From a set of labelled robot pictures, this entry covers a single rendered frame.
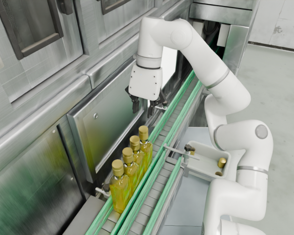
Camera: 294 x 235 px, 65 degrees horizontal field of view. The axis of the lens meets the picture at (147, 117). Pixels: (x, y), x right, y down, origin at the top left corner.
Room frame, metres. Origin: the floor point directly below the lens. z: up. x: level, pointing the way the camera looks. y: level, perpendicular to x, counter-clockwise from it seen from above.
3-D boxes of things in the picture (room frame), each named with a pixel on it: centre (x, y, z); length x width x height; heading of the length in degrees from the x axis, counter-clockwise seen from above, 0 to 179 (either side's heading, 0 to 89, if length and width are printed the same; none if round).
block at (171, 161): (0.66, -0.13, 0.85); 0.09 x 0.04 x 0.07; 64
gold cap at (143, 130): (0.59, 0.01, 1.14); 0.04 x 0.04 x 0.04
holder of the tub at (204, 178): (0.72, -0.27, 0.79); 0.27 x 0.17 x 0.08; 64
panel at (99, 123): (0.89, 0.02, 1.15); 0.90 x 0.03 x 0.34; 154
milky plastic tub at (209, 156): (0.71, -0.29, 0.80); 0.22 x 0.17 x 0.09; 64
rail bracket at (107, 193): (0.46, 0.16, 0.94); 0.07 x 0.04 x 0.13; 64
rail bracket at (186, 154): (0.65, -0.15, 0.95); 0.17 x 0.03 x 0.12; 64
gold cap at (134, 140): (0.54, 0.04, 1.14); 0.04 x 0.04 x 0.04
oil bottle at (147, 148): (0.59, 0.01, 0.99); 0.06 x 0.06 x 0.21; 64
